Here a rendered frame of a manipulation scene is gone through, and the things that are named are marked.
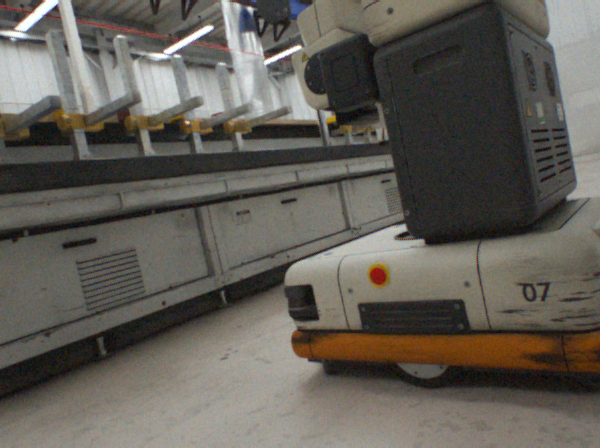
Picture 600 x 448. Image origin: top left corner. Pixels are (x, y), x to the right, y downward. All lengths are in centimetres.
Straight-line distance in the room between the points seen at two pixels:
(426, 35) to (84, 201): 121
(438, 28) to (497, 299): 49
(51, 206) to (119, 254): 44
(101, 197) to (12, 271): 37
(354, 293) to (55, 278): 120
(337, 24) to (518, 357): 84
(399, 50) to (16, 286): 143
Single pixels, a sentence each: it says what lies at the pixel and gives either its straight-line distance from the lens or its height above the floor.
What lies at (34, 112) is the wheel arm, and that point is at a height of 80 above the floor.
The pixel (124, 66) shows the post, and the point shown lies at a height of 104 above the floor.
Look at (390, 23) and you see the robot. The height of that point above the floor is 72.
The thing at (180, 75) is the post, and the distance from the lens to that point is 210.
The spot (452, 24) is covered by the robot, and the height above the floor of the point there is 67.
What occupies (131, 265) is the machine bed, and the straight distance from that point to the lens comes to 206.
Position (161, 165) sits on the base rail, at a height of 66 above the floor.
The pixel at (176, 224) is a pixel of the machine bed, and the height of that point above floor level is 44.
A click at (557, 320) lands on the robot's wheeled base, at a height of 14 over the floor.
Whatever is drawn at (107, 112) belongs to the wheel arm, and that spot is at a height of 82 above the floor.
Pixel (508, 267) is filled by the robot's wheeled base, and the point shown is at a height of 24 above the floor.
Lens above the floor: 42
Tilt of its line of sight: 3 degrees down
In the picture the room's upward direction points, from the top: 12 degrees counter-clockwise
